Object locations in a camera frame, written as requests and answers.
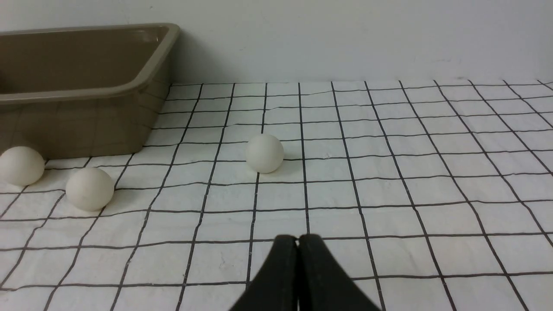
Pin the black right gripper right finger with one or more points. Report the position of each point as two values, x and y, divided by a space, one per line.
324 285

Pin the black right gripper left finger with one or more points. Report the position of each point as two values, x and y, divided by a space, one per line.
274 286

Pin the white ping-pong ball printed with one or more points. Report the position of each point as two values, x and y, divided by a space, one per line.
89 189

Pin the white black-grid tablecloth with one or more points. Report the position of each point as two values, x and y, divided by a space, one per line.
433 196

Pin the olive plastic storage bin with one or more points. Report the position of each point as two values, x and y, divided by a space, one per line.
88 91

